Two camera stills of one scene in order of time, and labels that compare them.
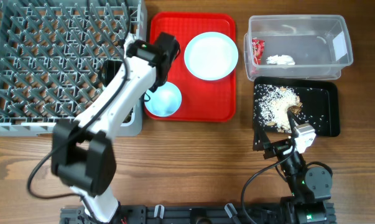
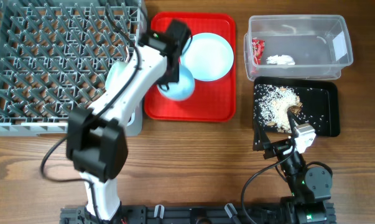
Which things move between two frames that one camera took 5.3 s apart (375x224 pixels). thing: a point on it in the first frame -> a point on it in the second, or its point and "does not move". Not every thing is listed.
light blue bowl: (165, 101) -> (181, 90)
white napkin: (280, 60) does not move
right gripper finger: (294, 129) does not move
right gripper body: (277, 149) does not move
